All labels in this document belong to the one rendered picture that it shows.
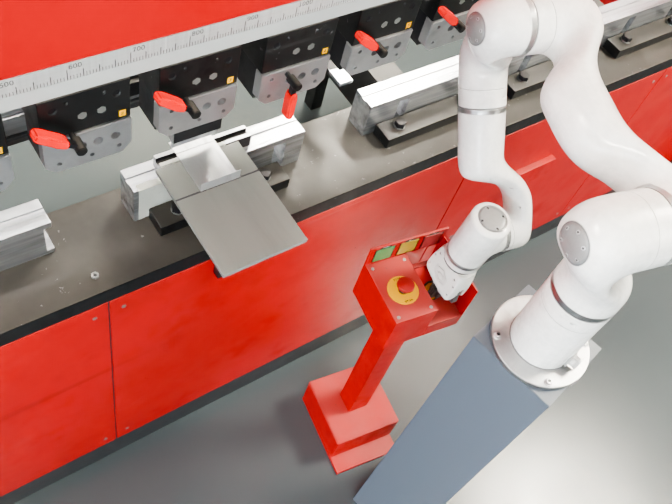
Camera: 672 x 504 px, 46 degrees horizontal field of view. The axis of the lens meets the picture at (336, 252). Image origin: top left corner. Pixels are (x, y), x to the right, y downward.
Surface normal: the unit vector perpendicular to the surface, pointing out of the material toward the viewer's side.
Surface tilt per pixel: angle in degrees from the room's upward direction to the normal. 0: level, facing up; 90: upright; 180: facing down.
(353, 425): 0
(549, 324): 90
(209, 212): 0
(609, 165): 88
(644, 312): 0
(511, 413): 90
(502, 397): 90
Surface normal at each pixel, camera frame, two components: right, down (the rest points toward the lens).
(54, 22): 0.55, 0.75
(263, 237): 0.20, -0.55
